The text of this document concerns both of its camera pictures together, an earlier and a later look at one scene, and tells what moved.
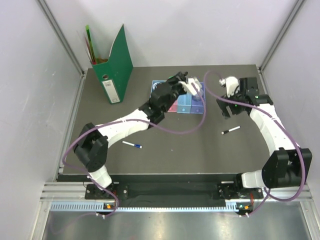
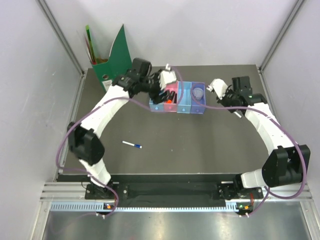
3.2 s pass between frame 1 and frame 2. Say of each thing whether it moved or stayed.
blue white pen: stayed
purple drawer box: stayed
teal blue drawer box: stayed
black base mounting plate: stayed
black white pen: moved
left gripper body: moved
